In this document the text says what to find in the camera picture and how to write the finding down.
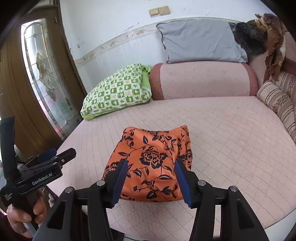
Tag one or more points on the person's left hand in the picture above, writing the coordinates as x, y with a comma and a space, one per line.
17, 217

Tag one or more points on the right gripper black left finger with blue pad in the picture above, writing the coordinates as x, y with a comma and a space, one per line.
81, 214

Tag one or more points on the pink quilted bolster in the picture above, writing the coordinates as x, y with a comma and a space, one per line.
202, 79

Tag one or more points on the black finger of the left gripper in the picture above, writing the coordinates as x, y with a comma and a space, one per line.
57, 155

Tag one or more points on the large striped floral back cushion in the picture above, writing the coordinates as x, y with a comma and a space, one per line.
286, 83

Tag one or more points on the black fur garment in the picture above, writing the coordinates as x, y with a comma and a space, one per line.
250, 37

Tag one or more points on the green white patterned pillow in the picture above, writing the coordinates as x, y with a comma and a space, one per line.
127, 87

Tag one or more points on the grey pillow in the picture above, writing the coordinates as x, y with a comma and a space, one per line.
200, 40

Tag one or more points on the brown ruffled scarf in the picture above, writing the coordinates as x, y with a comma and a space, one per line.
275, 43

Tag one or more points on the orange black floral blouse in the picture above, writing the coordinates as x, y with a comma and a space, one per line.
151, 157

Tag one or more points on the wooden door with stained glass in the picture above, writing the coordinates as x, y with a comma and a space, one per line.
40, 84

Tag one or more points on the beige wall switches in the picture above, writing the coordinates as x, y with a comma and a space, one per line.
161, 11

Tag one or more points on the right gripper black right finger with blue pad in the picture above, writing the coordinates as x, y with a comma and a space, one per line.
221, 214

